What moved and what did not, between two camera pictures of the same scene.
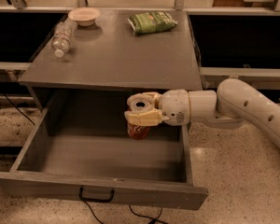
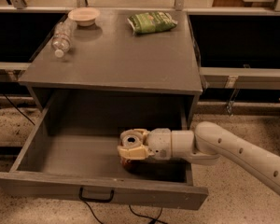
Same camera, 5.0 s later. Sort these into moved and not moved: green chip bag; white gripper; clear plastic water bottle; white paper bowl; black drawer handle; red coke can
Moved: white gripper; red coke can
Not moved: white paper bowl; clear plastic water bottle; green chip bag; black drawer handle
